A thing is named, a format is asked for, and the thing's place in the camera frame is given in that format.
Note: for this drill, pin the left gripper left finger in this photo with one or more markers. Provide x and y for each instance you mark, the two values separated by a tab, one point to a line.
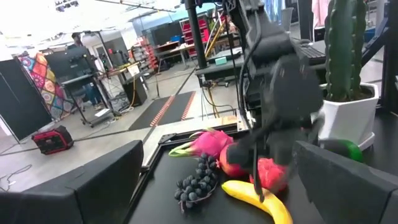
77	199

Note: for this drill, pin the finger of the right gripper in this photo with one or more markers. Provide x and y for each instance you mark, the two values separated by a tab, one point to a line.
242	154
258	177

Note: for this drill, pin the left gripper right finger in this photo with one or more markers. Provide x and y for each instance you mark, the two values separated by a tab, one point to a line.
348	193

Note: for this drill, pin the red bumpy round fruit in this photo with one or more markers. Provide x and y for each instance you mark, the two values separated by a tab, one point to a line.
273	175

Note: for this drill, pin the yellow banana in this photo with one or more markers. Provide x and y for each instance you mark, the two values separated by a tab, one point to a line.
248	193

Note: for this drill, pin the red apple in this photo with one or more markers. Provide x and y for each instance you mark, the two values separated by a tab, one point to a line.
231	170

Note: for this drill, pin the pink dragon fruit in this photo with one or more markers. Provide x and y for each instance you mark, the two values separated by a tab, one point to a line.
211	143

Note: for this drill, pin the dark grape bunch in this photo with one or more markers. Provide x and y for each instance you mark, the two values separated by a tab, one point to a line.
194	186

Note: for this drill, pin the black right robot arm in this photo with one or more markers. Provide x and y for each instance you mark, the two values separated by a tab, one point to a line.
264	37

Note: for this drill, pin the green avocado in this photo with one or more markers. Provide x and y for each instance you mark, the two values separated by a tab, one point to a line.
351	151

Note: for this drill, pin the black keyboard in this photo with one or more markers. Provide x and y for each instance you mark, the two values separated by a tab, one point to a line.
312	51

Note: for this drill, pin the red and black case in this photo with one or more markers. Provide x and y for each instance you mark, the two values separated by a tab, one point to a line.
53	140

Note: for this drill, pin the green cactus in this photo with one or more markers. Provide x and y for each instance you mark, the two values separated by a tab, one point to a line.
345	46

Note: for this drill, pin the black orange-striped floor mat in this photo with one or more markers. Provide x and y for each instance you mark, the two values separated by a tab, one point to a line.
149	115
177	107

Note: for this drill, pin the person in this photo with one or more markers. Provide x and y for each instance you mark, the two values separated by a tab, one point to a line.
90	90

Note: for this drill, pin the black divider panel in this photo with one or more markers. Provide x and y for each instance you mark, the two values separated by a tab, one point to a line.
18	99

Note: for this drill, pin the red bin shelf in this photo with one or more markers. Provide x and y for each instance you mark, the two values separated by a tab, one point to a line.
194	31

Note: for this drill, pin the colourful patterned panel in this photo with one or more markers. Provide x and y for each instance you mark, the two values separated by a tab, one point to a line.
43	84

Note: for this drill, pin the black floor cabinet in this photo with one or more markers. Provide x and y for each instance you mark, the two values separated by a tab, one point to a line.
135	91

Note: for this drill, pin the wooden work table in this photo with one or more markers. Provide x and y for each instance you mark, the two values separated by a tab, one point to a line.
174	49

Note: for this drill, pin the black screen cart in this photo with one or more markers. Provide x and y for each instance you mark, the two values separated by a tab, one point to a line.
71	65

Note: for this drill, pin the black frame post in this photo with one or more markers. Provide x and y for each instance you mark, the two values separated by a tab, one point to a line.
196	34

